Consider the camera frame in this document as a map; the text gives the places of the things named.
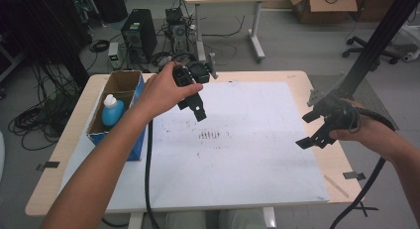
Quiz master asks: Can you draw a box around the black computer tower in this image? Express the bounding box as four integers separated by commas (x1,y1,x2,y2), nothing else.
120,8,158,63

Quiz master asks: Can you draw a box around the small silver power supply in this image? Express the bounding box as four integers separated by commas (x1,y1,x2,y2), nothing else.
107,41,121,70

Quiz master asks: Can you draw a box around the black tape cross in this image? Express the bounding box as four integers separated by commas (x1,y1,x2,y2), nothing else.
356,201,380,218

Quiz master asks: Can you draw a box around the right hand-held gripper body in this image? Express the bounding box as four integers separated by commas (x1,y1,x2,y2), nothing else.
306,89,362,138

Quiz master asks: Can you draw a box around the cardboard box with blue sides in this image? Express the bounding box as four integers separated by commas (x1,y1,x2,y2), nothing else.
86,69,147,163

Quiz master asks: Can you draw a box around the clear tape strip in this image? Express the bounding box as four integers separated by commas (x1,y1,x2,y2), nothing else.
323,173,351,199

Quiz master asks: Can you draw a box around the black office chair base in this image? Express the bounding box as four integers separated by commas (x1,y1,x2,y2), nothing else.
341,35,402,66

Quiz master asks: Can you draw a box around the person's left hand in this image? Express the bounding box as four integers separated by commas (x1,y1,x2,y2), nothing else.
133,60,205,122

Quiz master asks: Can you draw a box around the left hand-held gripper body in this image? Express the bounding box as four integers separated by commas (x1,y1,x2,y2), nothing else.
171,53,220,91

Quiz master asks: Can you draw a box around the person's right hand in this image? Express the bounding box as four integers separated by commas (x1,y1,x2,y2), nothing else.
328,99,386,153

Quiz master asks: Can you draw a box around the blue bottle with white cap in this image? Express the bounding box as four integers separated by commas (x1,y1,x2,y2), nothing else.
101,93,126,128

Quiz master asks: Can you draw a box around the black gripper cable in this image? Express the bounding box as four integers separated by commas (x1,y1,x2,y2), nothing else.
144,119,161,229
328,106,397,229

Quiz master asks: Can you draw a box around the black metal stand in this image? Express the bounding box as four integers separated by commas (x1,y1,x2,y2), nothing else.
329,0,420,103

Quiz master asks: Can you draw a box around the white sheet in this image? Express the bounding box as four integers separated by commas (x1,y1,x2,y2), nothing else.
60,80,331,213

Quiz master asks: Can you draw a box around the coiled black cable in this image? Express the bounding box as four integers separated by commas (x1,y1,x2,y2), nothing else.
88,39,111,54

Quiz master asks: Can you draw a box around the thin black floor cable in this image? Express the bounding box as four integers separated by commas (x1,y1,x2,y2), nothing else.
201,14,247,39

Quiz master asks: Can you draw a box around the small open computer case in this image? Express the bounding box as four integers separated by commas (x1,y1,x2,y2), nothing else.
163,7,196,54

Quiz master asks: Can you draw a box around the open brown cardboard box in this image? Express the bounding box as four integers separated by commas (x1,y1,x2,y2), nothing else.
289,0,359,25

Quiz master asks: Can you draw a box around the black tape strip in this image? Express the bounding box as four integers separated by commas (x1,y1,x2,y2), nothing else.
342,171,367,181
35,161,61,172

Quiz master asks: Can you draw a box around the bundle of black floor cables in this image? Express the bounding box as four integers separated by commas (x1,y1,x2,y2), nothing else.
8,61,83,153

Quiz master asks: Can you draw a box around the grey floor mat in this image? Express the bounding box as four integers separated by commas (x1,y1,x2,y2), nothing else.
308,74,400,131

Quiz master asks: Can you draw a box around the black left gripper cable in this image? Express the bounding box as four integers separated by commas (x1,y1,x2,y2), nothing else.
144,119,161,229

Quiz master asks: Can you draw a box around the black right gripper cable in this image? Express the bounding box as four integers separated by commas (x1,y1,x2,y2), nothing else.
328,106,397,229

